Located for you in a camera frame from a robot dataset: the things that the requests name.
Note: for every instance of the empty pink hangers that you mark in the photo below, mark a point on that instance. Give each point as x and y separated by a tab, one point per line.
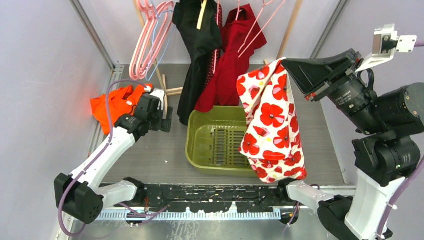
137	70

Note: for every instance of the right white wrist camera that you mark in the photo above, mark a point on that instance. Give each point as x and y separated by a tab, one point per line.
386	43

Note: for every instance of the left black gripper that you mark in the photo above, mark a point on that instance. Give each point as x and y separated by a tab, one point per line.
164	124

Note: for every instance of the olive green plastic basket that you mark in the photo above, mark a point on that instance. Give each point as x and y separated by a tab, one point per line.
213	141

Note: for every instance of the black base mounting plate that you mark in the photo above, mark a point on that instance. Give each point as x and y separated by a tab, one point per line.
197	202

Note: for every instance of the dark red polka dot garment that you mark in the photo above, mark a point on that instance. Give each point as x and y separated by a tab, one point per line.
209	72

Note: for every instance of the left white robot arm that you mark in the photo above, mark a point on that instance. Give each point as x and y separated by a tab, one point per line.
80	195

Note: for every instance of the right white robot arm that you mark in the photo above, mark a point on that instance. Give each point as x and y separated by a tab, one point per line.
387	158

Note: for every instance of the plain red garment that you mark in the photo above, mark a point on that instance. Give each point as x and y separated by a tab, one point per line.
222	89

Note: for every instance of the orange garment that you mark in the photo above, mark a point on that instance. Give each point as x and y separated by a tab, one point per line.
121	101

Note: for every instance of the black garment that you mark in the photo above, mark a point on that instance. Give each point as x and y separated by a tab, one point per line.
199	44

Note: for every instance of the yellow wooden hanger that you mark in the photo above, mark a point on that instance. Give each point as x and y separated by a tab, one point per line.
202	11

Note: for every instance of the red poppy floral skirt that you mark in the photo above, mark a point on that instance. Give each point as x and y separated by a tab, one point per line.
272	141

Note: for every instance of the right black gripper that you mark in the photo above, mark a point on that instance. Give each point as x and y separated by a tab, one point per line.
311	74

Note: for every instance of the wooden clothes rack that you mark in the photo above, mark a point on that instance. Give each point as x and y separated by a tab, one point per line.
285	40

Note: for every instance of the pink hanger of dotted garment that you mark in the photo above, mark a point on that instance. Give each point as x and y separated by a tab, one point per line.
217	36

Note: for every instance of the light blue hanger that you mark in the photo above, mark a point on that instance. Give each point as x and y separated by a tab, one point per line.
162	49

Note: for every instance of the pink hanger of red garment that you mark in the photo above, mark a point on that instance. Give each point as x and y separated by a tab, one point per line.
238	10

